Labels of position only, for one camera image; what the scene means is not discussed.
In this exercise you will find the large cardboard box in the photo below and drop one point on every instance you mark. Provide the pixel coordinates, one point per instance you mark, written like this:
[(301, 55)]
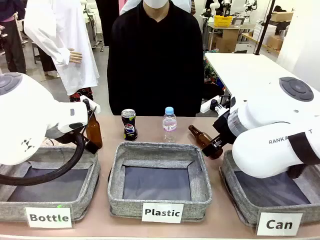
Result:
[(228, 40)]

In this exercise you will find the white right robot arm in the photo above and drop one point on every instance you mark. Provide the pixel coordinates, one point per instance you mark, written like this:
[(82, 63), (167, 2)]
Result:
[(270, 130)]

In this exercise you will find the grey fabric basket labelled Can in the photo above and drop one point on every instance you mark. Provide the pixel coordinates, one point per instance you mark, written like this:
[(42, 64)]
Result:
[(262, 195)]

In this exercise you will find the grey fabric basket labelled Plastic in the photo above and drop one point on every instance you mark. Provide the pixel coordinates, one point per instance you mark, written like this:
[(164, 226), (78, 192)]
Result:
[(160, 155)]

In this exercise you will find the yellow plastic crate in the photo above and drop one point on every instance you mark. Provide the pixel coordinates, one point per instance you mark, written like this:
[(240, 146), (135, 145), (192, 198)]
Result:
[(222, 20)]

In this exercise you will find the white side table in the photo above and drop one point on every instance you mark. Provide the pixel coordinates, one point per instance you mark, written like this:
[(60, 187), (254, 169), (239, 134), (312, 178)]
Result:
[(245, 72)]

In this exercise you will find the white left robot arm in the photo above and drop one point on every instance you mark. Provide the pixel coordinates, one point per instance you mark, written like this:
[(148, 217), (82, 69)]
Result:
[(27, 120)]

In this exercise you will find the red floral mannequin trousers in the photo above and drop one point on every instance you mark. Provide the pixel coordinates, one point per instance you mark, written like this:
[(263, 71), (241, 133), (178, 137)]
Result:
[(82, 93)]

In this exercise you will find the small clear water bottle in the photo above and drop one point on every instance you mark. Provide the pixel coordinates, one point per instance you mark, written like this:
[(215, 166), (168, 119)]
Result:
[(169, 125)]

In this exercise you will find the small cardboard box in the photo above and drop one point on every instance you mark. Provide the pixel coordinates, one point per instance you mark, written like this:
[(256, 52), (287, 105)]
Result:
[(282, 16)]

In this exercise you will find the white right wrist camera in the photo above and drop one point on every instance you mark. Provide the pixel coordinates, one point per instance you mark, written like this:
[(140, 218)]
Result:
[(208, 105)]

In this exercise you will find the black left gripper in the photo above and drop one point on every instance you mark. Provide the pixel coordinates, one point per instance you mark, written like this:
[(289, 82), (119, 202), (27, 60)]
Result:
[(65, 136)]

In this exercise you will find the person in black sweater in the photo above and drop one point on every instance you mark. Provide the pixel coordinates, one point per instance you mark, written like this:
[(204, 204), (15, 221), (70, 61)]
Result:
[(155, 62)]

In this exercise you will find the brown glass bottle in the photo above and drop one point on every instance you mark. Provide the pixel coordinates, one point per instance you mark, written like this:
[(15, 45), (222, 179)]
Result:
[(94, 130), (202, 137)]

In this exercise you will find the white Plastic label card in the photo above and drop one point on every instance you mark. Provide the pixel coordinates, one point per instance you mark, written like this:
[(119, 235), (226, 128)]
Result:
[(162, 213)]

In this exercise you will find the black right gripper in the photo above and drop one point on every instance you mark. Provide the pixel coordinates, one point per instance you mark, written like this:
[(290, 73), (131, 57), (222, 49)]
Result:
[(222, 125)]

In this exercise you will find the mannequin hand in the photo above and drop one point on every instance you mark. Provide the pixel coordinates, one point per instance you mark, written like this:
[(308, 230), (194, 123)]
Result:
[(75, 56)]

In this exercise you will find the mannequin in white shirt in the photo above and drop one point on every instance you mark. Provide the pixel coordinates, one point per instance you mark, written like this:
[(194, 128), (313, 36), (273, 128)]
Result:
[(60, 32)]

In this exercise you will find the bystander in dark clothes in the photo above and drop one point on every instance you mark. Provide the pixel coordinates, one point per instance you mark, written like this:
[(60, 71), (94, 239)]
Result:
[(12, 37)]

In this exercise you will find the white Can label card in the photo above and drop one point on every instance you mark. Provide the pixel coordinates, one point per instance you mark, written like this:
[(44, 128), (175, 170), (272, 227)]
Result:
[(279, 224)]

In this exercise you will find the black stand pole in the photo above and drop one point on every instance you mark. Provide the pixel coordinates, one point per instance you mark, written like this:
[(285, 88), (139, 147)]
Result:
[(264, 25)]

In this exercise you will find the white Bottle label card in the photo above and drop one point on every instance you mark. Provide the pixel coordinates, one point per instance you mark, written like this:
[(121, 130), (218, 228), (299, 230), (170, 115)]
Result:
[(48, 218)]

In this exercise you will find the white face mask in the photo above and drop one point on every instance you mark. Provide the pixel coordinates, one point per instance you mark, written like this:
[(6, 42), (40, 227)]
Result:
[(156, 3)]

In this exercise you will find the crushed black Pepsi can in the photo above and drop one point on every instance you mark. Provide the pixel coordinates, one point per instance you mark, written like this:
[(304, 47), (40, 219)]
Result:
[(130, 127)]

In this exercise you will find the colourful floral fabric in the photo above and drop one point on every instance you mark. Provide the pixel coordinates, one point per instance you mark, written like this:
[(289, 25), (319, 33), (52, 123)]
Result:
[(211, 72)]

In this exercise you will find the grey fabric basket labelled Bottle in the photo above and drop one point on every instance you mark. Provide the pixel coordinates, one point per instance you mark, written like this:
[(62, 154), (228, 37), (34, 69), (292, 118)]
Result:
[(62, 185)]

